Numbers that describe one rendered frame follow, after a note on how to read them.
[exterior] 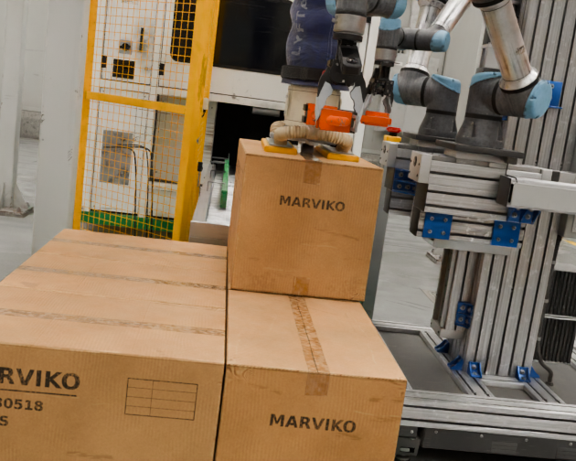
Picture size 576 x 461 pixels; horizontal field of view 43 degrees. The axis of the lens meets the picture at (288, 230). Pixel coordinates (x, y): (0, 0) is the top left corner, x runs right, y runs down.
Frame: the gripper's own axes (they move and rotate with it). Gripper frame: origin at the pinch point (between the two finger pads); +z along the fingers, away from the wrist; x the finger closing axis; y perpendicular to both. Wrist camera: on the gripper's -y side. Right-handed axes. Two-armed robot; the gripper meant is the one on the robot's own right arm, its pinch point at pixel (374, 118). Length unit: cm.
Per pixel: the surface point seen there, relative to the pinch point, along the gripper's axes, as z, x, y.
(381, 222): 47, 23, -65
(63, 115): 18, -128, -78
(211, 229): 49, -54, -8
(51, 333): 55, -84, 110
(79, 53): -11, -123, -78
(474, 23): -161, 300, -898
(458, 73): -82, 288, -898
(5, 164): 70, -214, -289
